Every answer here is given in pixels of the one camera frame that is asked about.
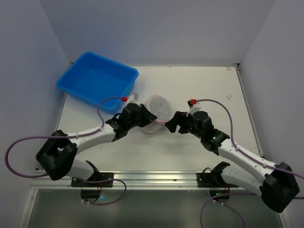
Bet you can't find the white mesh laundry bag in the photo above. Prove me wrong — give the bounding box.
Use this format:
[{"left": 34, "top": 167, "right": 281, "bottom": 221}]
[{"left": 142, "top": 95, "right": 174, "bottom": 134}]

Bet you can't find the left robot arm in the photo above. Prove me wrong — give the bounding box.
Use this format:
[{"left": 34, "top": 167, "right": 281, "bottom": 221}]
[{"left": 36, "top": 103, "right": 157, "bottom": 185}]

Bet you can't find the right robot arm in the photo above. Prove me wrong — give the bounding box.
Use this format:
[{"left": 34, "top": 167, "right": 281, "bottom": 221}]
[{"left": 165, "top": 111, "right": 300, "bottom": 213}]

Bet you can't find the blue plastic bin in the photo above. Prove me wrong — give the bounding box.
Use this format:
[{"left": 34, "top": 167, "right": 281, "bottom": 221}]
[{"left": 56, "top": 52, "right": 139, "bottom": 114}]

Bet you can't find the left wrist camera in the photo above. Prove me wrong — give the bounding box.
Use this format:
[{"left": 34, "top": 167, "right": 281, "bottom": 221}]
[{"left": 121, "top": 93, "right": 139, "bottom": 105}]

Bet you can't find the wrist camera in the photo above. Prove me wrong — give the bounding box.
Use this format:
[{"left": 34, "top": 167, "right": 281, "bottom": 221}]
[
  {"left": 121, "top": 93, "right": 139, "bottom": 105},
  {"left": 187, "top": 99, "right": 201, "bottom": 116}
]

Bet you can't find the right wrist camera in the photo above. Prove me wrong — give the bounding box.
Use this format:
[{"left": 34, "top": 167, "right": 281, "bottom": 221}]
[{"left": 187, "top": 99, "right": 201, "bottom": 116}]

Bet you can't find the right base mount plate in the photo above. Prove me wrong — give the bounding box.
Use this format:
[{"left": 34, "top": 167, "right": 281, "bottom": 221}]
[{"left": 196, "top": 167, "right": 216, "bottom": 188}]

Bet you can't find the base mount plate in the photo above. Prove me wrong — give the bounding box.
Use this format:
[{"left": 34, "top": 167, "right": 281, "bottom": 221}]
[
  {"left": 196, "top": 167, "right": 216, "bottom": 188},
  {"left": 71, "top": 172, "right": 114, "bottom": 188}
]

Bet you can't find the aluminium rail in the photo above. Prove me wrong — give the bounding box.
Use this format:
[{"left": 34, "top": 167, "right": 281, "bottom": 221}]
[{"left": 30, "top": 172, "right": 257, "bottom": 190}]

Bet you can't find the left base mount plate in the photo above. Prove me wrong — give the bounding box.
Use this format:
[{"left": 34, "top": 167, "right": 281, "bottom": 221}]
[{"left": 71, "top": 172, "right": 114, "bottom": 188}]

